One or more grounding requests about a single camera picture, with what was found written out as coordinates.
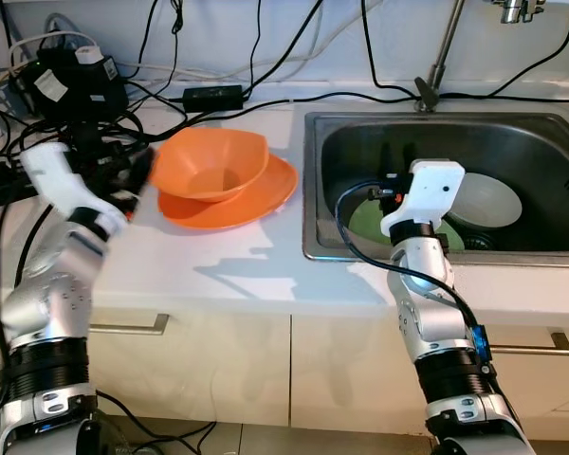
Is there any orange plastic bowl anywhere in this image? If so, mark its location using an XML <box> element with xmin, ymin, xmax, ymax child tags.
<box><xmin>150</xmin><ymin>127</ymin><xmax>270</xmax><ymax>204</ymax></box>

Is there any orange plastic plate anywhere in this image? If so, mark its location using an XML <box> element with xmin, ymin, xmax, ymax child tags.
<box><xmin>157</xmin><ymin>152</ymin><xmax>299</xmax><ymax>231</ymax></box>

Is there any green plate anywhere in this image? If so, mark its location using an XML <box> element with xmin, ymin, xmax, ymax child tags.
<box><xmin>346</xmin><ymin>194</ymin><xmax>466</xmax><ymax>252</ymax></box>

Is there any stainless steel sink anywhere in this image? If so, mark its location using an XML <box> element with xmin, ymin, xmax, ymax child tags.
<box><xmin>302</xmin><ymin>111</ymin><xmax>569</xmax><ymax>266</ymax></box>

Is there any white ceramic bowl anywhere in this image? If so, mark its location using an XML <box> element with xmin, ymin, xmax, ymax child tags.
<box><xmin>446</xmin><ymin>173</ymin><xmax>523</xmax><ymax>231</ymax></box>

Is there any sink drain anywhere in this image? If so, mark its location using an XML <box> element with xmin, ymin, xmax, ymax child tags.
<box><xmin>465</xmin><ymin>227</ymin><xmax>499</xmax><ymax>252</ymax></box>

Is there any black device with white labels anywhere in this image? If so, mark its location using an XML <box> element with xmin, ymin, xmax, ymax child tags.
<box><xmin>9</xmin><ymin>47</ymin><xmax>129</xmax><ymax>124</ymax></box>

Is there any black power adapter brick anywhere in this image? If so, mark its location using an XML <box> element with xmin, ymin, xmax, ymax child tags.
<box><xmin>182</xmin><ymin>85</ymin><xmax>245</xmax><ymax>108</ymax></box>

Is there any grey metal faucet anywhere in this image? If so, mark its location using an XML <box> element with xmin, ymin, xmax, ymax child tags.
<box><xmin>414</xmin><ymin>0</ymin><xmax>468</xmax><ymax>113</ymax></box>

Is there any chrome tap fitting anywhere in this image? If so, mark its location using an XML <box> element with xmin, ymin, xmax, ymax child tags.
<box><xmin>498</xmin><ymin>0</ymin><xmax>546</xmax><ymax>25</ymax></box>

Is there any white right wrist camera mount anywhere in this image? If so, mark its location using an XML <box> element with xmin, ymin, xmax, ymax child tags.
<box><xmin>379</xmin><ymin>159</ymin><xmax>466</xmax><ymax>238</ymax></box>

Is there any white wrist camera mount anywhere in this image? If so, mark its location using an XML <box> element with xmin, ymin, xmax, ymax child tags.
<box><xmin>379</xmin><ymin>159</ymin><xmax>466</xmax><ymax>238</ymax></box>
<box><xmin>21</xmin><ymin>142</ymin><xmax>129</xmax><ymax>228</ymax></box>

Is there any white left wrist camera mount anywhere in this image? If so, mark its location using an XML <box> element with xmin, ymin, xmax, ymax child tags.
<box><xmin>21</xmin><ymin>142</ymin><xmax>129</xmax><ymax>228</ymax></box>

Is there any thin black cable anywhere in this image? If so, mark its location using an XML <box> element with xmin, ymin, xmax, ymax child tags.
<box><xmin>360</xmin><ymin>0</ymin><xmax>420</xmax><ymax>100</ymax></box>
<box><xmin>242</xmin><ymin>0</ymin><xmax>323</xmax><ymax>96</ymax></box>
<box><xmin>434</xmin><ymin>5</ymin><xmax>569</xmax><ymax>100</ymax></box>
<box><xmin>242</xmin><ymin>87</ymin><xmax>420</xmax><ymax>110</ymax></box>

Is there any brass drawer handle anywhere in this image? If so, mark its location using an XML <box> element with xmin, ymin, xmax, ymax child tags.
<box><xmin>488</xmin><ymin>330</ymin><xmax>569</xmax><ymax>356</ymax></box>
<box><xmin>87</xmin><ymin>313</ymin><xmax>170</xmax><ymax>336</ymax></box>

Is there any white cable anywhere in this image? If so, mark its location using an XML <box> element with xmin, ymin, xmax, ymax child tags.
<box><xmin>5</xmin><ymin>30</ymin><xmax>96</xmax><ymax>58</ymax></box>

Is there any black power strip cord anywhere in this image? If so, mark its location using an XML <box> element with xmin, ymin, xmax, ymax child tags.
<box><xmin>95</xmin><ymin>389</ymin><xmax>219</xmax><ymax>451</ymax></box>

